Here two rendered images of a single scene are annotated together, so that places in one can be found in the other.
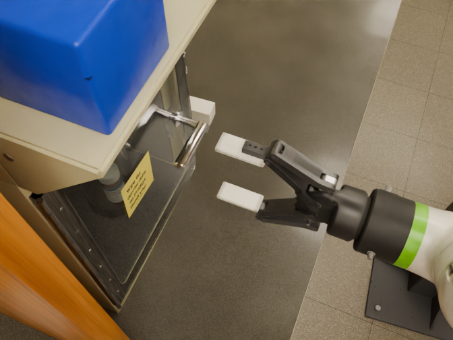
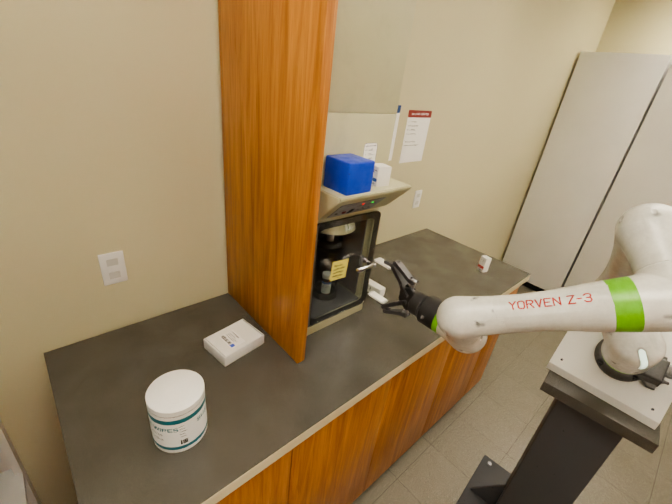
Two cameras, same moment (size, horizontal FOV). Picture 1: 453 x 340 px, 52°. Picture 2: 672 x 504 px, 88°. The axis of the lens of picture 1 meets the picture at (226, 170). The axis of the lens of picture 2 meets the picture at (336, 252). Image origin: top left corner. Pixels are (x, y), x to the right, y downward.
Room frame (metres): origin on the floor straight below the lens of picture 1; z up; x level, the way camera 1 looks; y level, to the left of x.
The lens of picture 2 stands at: (-0.66, -0.26, 1.81)
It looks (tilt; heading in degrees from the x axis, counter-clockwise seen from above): 27 degrees down; 22
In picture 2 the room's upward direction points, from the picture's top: 7 degrees clockwise
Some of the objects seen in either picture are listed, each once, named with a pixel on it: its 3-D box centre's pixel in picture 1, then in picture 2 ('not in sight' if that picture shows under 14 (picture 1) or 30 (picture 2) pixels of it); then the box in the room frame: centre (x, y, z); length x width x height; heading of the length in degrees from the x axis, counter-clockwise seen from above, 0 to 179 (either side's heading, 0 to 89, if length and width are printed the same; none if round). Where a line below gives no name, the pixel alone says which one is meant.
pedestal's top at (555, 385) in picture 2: not in sight; (601, 388); (0.59, -0.82, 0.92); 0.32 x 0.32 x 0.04; 73
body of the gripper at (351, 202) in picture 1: (328, 206); (412, 300); (0.29, -0.15, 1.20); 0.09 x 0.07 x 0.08; 67
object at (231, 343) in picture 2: not in sight; (234, 341); (0.06, 0.37, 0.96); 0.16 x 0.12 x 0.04; 166
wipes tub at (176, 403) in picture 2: not in sight; (178, 410); (-0.26, 0.28, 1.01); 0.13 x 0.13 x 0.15
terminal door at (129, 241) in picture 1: (143, 174); (342, 269); (0.35, 0.12, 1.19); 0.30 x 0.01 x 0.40; 156
